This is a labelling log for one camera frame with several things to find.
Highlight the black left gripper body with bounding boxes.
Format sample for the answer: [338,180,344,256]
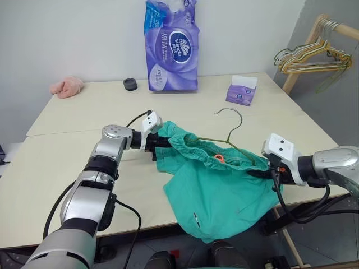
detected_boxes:
[145,133,162,162]

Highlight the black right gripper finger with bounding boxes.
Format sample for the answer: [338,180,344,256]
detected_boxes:
[246,169,273,180]

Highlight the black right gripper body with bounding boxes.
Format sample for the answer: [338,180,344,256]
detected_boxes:
[268,159,295,186]

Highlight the green shorts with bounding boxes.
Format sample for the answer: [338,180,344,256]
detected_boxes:
[155,120,284,244]

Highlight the olive wire hanger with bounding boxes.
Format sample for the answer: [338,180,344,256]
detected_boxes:
[183,108,257,169]

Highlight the light wooden bar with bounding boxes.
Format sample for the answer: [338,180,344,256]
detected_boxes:
[272,207,305,269]

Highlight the black round puck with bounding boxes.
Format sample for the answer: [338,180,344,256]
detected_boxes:
[122,78,139,91]

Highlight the small purple tissue pack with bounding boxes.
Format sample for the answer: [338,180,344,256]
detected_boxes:
[225,75,259,107]

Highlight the large purple tissue bag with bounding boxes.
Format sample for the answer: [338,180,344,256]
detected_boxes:
[142,0,202,94]

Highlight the dark rounded shape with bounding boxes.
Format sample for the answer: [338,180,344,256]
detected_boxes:
[145,250,178,269]
[209,240,251,269]

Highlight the pink cloth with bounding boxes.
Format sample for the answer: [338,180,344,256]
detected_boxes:
[49,75,85,100]

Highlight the hangers on wooden rack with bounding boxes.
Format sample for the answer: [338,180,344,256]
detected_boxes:
[281,14,359,95]

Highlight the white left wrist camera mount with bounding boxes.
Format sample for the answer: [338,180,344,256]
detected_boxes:
[140,111,164,151]

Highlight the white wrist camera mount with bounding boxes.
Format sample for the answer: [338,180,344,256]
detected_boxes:
[140,111,164,151]
[261,133,308,187]

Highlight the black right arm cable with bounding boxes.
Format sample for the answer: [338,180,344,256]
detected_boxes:
[269,165,359,225]

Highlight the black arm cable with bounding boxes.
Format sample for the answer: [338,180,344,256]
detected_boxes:
[269,165,359,225]
[43,110,153,269]

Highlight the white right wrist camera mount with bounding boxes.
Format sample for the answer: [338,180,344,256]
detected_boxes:
[261,133,308,187]

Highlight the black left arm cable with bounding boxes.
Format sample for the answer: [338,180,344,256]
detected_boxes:
[43,110,153,269]

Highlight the yellow wire hanger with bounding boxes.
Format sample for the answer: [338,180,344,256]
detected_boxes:
[280,39,354,75]

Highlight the white wire hanger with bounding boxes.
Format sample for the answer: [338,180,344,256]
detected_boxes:
[277,36,339,71]

